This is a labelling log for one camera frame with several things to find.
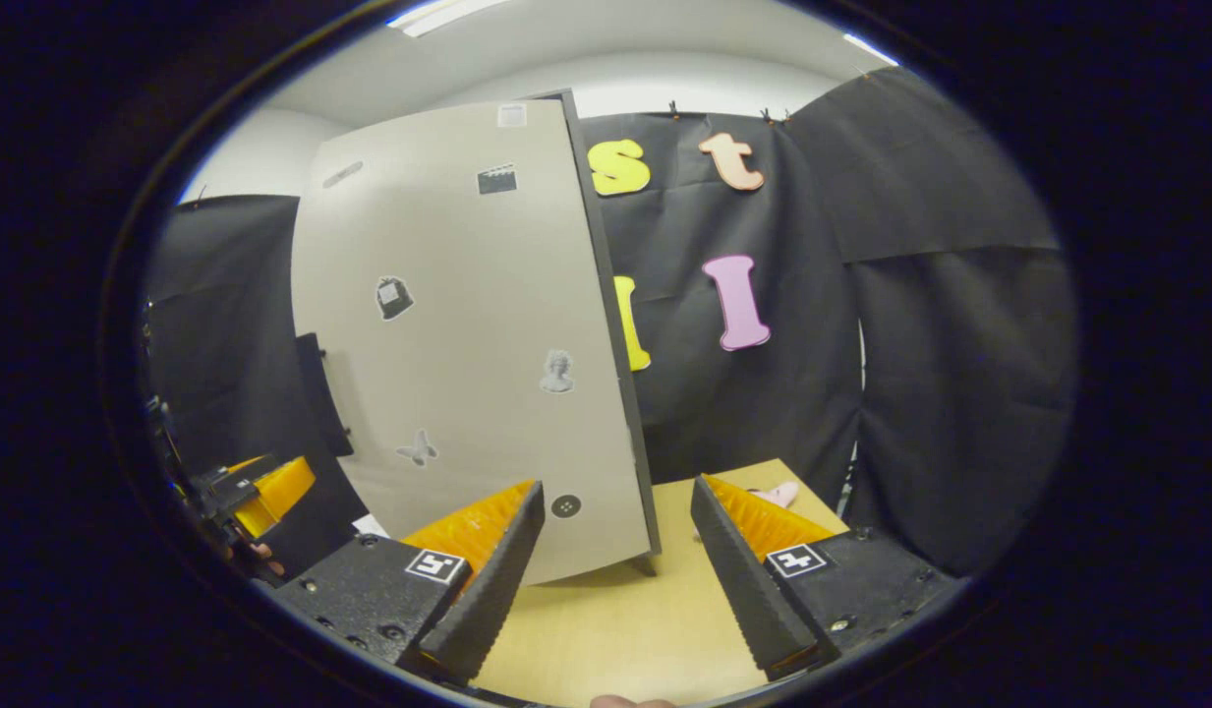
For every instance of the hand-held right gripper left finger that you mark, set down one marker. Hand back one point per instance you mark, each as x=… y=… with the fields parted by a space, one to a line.
x=488 y=590

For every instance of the ceiling light panel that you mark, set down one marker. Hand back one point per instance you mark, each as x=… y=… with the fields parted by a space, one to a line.
x=443 y=15
x=869 y=49

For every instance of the green and pink plush toy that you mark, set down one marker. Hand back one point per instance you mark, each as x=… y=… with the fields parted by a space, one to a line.
x=778 y=495

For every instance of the black backdrop cloth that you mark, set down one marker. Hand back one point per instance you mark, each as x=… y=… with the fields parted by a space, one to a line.
x=959 y=393

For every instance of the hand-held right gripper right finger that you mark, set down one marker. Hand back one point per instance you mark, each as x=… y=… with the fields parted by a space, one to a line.
x=748 y=590

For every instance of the grey cabinet door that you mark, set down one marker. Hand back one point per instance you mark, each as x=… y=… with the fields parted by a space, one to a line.
x=468 y=344

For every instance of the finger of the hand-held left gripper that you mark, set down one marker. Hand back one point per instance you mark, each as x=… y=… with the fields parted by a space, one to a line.
x=242 y=474
x=281 y=492

